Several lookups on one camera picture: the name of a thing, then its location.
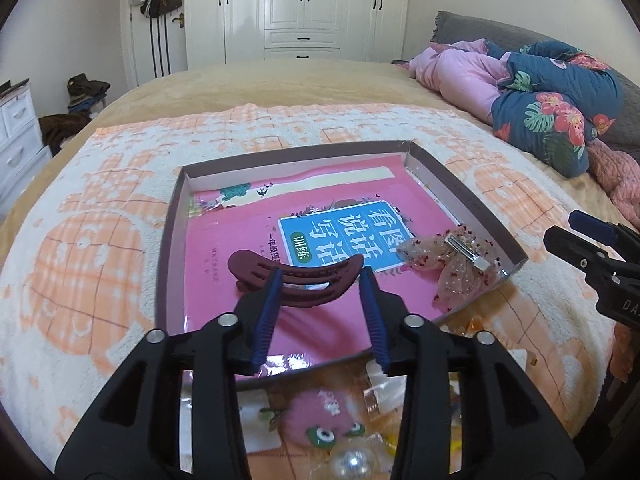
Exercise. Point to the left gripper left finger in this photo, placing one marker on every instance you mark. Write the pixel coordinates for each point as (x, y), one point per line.
(170, 411)

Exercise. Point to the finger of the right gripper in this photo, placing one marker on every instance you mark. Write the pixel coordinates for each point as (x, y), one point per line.
(579, 253)
(617, 236)

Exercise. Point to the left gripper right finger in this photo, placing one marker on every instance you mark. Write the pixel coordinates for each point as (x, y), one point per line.
(470, 412)

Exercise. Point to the sheer brown bow hair clip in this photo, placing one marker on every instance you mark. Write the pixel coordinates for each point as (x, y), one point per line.
(467, 264)

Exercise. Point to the pearl hair tie packet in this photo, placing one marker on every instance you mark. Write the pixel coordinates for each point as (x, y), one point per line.
(354, 458)

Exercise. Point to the pink pompom hair clip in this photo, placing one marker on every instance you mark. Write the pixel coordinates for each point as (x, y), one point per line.
(317, 417)

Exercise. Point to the maroon oval hair clip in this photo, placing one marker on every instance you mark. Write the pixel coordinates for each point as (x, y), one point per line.
(302, 288)

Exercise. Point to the earring card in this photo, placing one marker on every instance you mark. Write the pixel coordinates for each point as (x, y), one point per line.
(255, 417)

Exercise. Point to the white card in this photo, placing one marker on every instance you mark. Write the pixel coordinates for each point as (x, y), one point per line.
(383, 394)

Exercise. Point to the dark pink knitted blanket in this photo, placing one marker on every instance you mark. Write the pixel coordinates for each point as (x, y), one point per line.
(618, 174)

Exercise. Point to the grey pillow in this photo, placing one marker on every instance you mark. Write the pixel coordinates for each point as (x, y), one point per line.
(608, 99)

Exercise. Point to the blue floral quilt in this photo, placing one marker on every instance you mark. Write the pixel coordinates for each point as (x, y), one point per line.
(544, 124)

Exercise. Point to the orange white fleece blanket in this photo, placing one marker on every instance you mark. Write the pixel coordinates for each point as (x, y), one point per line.
(77, 285)

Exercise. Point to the pink quilt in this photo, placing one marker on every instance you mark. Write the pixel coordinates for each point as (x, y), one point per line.
(463, 73)

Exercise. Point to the pink book blue label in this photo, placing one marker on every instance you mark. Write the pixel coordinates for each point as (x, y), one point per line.
(313, 217)

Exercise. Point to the tan bed cover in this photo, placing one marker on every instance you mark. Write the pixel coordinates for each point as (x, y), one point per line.
(217, 88)

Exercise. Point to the brown shallow cardboard tray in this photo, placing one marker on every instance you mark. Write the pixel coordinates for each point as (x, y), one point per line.
(454, 196)

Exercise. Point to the white drawer cabinet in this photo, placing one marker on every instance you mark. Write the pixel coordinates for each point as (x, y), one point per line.
(22, 152)

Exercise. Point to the dark clothes pile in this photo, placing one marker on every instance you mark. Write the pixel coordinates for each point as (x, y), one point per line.
(84, 94)

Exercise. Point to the white door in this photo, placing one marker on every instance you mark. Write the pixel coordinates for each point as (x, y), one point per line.
(151, 48)

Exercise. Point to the white wardrobe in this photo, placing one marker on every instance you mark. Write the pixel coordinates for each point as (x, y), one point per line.
(233, 31)

